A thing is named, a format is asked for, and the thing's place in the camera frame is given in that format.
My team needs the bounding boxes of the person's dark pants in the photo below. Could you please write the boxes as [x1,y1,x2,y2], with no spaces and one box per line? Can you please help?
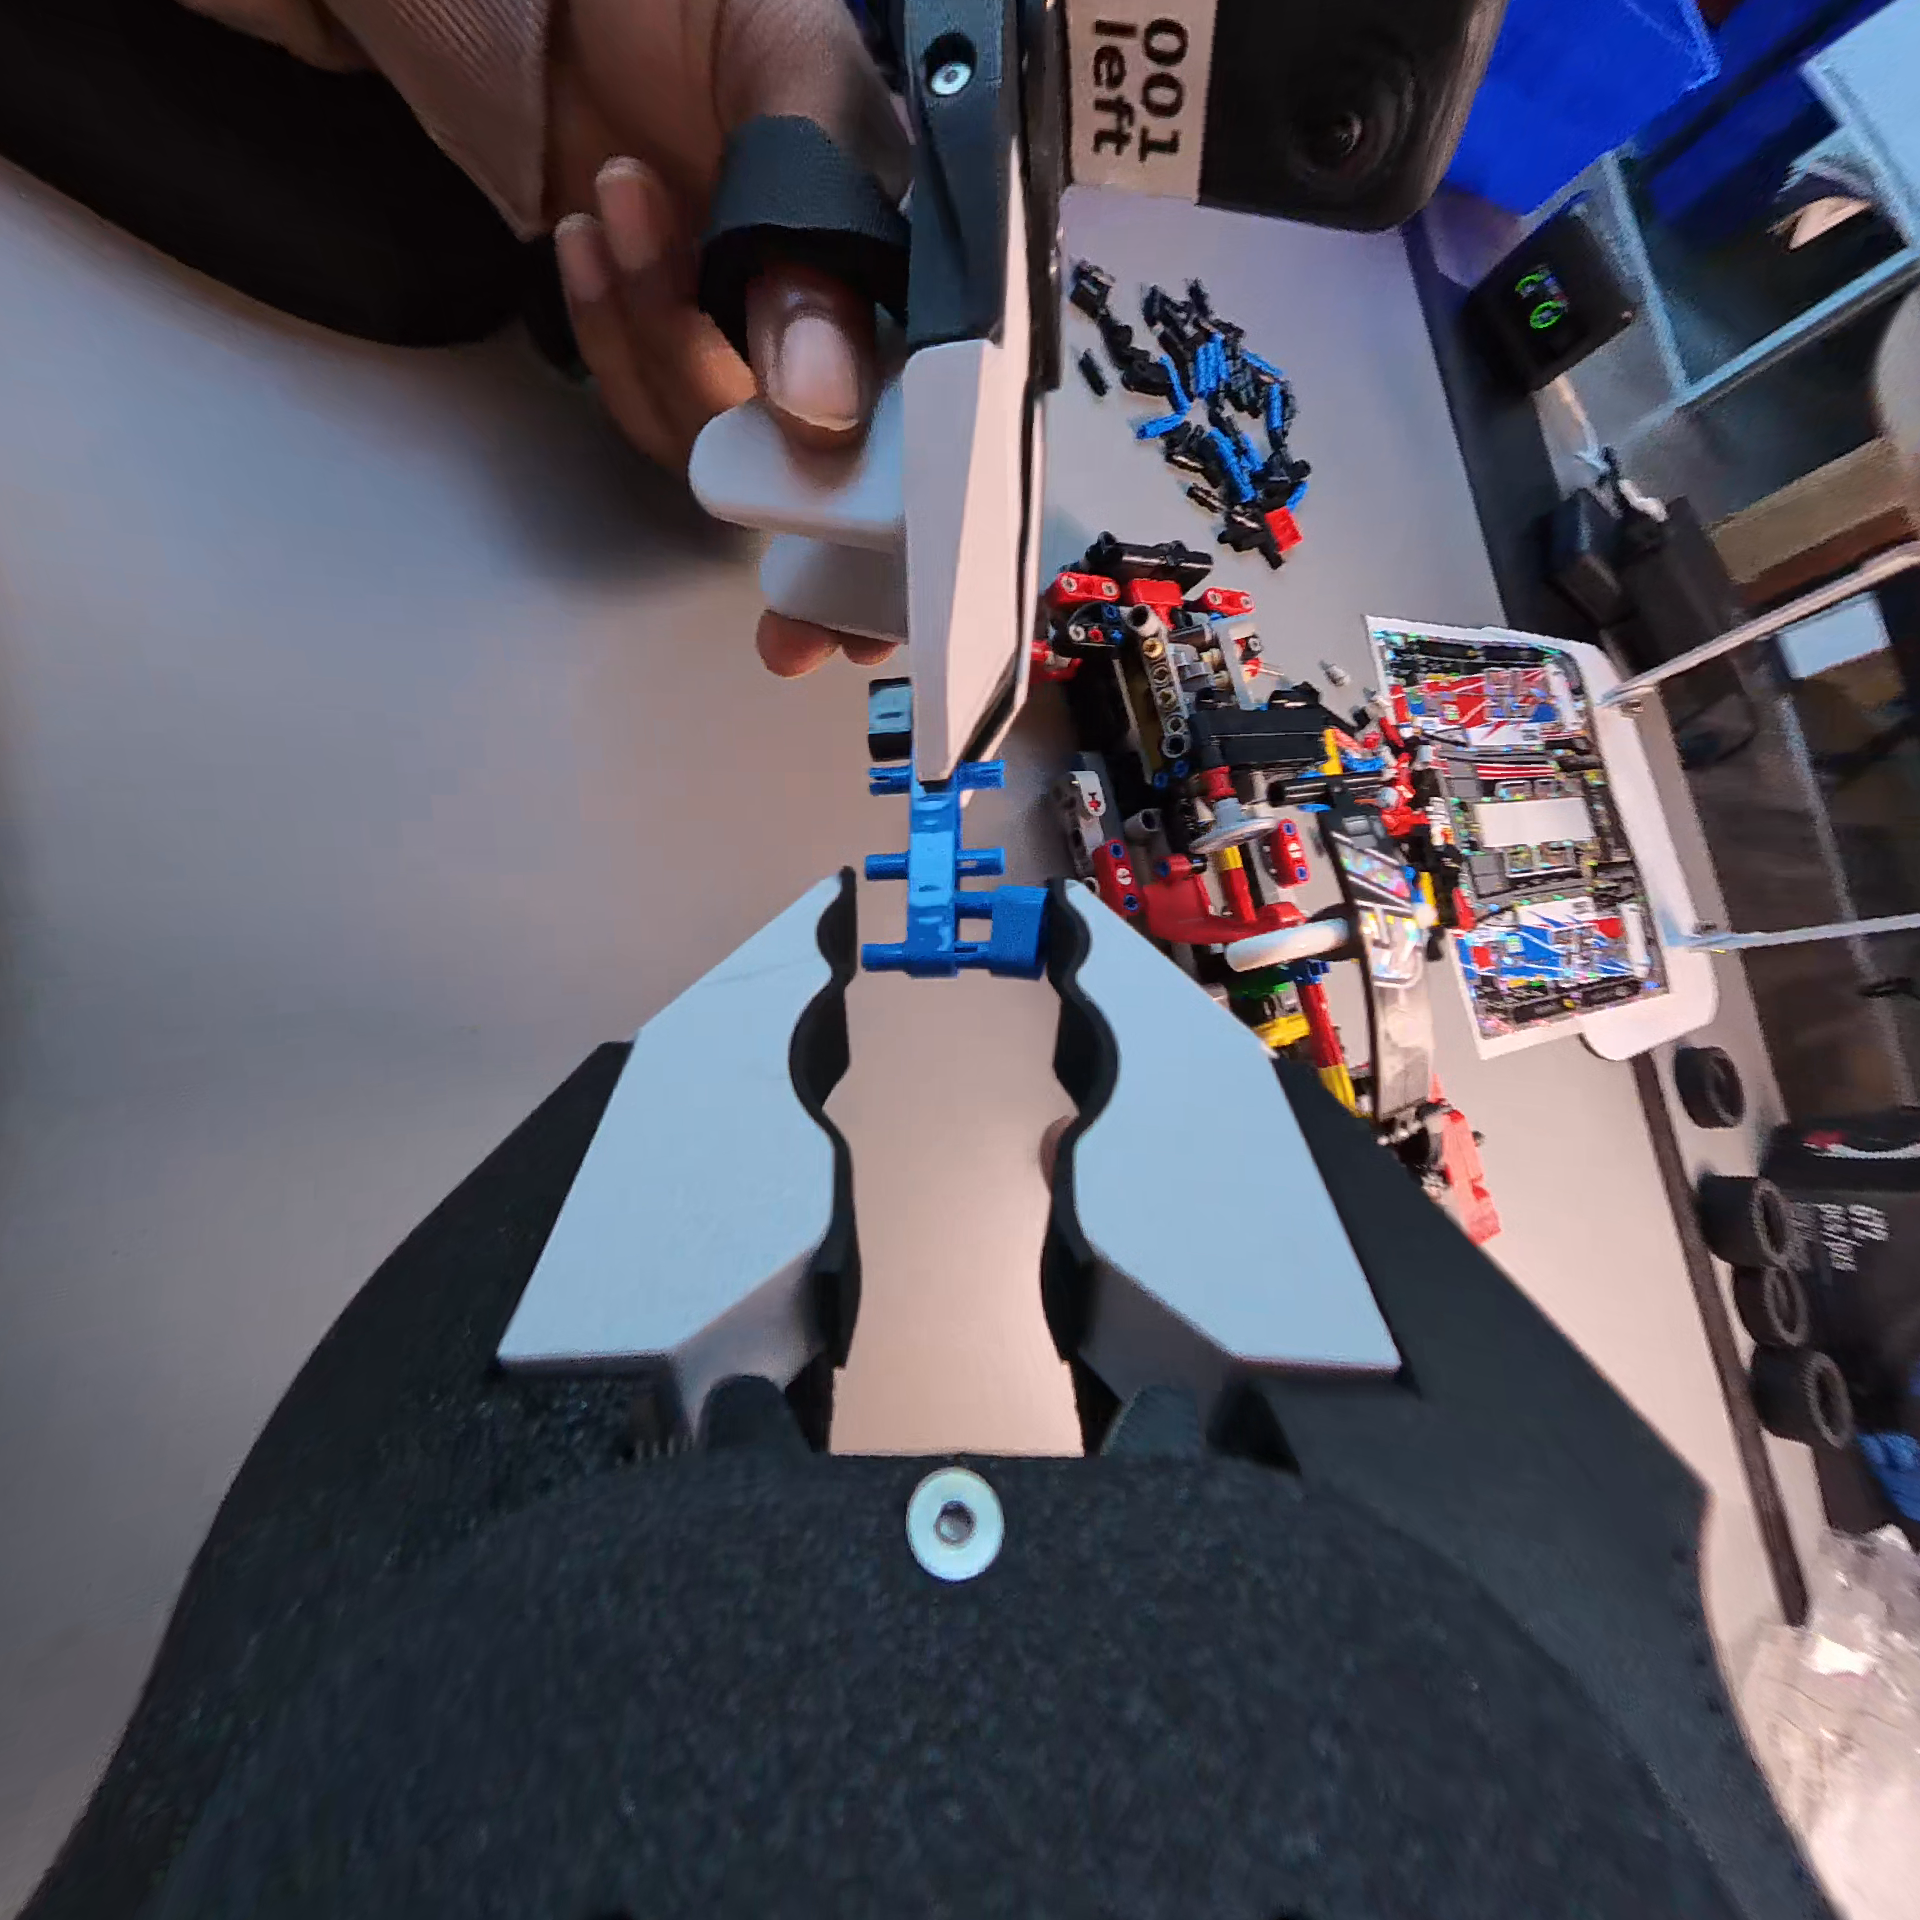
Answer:
[0,0,578,350]

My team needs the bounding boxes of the black stand base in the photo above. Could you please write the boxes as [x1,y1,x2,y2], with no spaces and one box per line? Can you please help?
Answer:
[1545,486,1854,1051]

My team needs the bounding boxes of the colourful sticker sheet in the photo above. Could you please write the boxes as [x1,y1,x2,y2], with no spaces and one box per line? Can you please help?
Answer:
[1362,613,1718,1065]

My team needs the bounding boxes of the blue lego beam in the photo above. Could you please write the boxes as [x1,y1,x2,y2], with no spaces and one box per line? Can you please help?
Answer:
[861,756,1010,980]

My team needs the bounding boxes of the pile of lego pins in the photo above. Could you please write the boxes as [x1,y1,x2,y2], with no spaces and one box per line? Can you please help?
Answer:
[1065,259,1321,571]

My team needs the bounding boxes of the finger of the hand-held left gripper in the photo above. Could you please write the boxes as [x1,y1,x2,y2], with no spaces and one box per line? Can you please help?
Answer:
[899,152,1063,789]

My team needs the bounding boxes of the blue storage bin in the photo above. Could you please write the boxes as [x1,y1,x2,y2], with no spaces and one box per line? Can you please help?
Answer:
[1439,0,1718,197]
[1633,0,1920,226]

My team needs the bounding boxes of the clear plastic bags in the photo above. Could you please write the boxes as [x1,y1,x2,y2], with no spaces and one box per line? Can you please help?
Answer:
[1710,1523,1920,1920]

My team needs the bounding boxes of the metal rod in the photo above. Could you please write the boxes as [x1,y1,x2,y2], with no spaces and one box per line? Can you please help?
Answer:
[1598,546,1920,710]
[1663,913,1920,955]

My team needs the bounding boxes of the lego car model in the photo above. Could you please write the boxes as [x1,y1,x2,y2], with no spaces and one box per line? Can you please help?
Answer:
[1031,533,1504,1248]

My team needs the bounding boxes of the black device with green light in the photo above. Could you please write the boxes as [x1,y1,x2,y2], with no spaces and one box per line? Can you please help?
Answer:
[1467,202,1641,396]

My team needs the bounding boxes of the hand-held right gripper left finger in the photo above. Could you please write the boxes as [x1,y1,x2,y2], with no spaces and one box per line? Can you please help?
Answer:
[496,872,863,1443]

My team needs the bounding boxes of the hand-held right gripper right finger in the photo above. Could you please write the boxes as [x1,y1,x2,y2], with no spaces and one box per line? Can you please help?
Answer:
[1041,877,1408,1450]

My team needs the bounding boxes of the person's left hand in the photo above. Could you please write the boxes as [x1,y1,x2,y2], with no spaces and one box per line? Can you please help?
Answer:
[539,0,913,681]

